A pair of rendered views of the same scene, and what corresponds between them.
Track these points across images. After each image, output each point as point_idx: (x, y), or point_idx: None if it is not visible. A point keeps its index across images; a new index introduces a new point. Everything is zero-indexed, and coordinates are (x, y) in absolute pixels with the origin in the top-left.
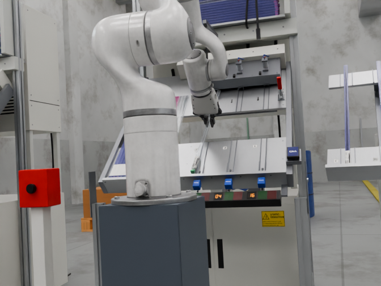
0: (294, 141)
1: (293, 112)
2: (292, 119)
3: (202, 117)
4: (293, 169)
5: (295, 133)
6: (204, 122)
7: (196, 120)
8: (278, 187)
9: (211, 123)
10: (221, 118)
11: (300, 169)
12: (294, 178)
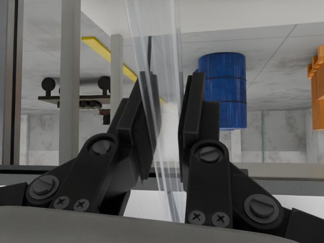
0: (112, 110)
1: (2, 158)
2: (59, 145)
3: (208, 176)
4: (64, 30)
5: (3, 101)
6: (213, 119)
7: (310, 165)
8: (121, 6)
9: (129, 100)
10: (249, 163)
11: (1, 4)
12: (65, 11)
